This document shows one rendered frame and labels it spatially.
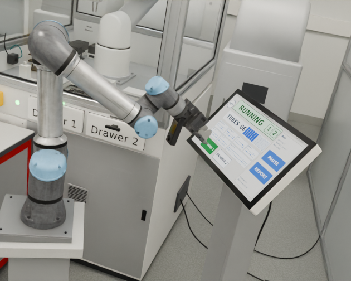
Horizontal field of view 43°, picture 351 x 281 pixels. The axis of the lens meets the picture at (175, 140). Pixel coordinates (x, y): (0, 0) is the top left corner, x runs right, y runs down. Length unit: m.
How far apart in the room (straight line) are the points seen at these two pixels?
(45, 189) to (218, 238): 0.78
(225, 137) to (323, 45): 3.56
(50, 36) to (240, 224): 0.99
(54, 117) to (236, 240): 0.85
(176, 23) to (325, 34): 3.46
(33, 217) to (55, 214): 0.08
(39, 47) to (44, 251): 0.65
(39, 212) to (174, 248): 1.42
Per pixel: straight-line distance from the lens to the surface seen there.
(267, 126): 1.67
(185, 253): 2.81
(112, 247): 2.42
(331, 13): 5.16
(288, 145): 1.57
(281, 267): 2.94
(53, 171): 1.49
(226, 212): 1.85
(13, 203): 1.71
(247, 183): 1.56
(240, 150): 1.67
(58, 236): 1.55
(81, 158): 2.24
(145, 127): 1.43
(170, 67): 1.91
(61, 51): 1.38
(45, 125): 1.59
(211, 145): 1.77
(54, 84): 1.54
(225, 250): 1.89
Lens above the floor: 1.74
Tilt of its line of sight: 24 degrees down
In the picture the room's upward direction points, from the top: 10 degrees clockwise
